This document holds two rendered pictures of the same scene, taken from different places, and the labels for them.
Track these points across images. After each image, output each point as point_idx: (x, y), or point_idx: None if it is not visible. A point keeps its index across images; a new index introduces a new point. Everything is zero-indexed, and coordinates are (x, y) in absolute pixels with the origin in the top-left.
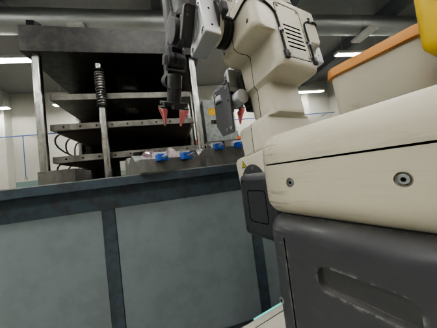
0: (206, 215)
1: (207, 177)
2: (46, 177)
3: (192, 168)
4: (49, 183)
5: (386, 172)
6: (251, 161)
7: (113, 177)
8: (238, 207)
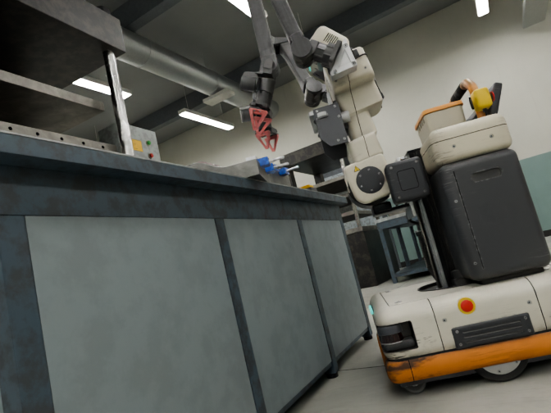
0: (281, 242)
1: (275, 200)
2: None
3: (275, 183)
4: None
5: (487, 134)
6: (366, 164)
7: (231, 174)
8: (296, 238)
